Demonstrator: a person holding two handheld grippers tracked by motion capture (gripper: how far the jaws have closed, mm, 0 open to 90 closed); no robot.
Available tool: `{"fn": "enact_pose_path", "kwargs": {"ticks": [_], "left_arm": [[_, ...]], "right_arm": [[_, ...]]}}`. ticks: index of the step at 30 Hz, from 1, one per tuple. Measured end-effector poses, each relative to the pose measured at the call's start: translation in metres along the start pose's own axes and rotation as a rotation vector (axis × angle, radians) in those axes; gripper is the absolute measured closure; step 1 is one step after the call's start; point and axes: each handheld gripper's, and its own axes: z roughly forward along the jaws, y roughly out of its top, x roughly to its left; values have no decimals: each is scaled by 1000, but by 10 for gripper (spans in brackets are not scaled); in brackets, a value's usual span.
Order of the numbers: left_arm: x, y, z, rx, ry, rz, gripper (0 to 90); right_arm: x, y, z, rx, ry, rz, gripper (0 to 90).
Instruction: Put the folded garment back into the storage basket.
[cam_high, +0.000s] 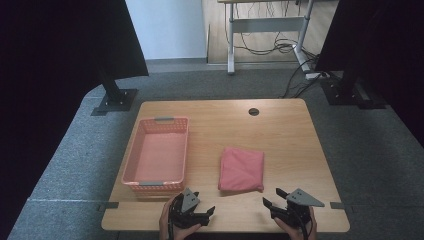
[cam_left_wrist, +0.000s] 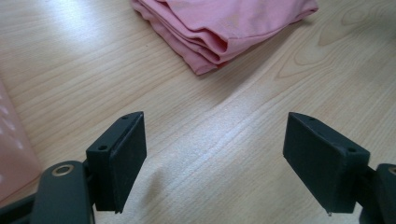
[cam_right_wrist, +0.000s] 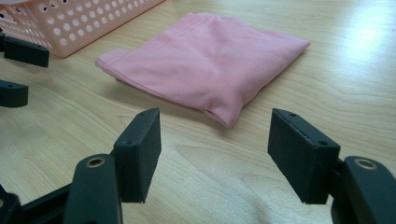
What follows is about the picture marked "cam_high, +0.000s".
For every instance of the black metal stand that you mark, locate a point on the black metal stand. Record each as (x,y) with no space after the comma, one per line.
(346,90)
(115,98)

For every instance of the black curtain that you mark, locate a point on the black curtain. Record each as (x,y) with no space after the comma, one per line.
(60,50)
(380,43)

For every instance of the pink plastic basket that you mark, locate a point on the pink plastic basket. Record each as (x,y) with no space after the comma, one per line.
(159,156)

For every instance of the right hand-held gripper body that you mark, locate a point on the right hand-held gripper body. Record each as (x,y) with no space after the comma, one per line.
(300,201)

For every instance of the white desk frame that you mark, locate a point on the white desk frame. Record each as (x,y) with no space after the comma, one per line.
(266,25)

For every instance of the person's left hand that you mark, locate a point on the person's left hand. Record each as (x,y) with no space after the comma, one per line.
(164,220)

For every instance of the pink cloth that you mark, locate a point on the pink cloth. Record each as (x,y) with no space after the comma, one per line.
(241,169)

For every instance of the person's right hand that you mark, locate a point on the person's right hand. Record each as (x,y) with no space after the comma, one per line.
(289,230)

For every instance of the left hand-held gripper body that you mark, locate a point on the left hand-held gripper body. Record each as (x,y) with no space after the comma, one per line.
(189,201)

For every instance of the white power strip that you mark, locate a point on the white power strip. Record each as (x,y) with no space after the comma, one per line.
(315,75)

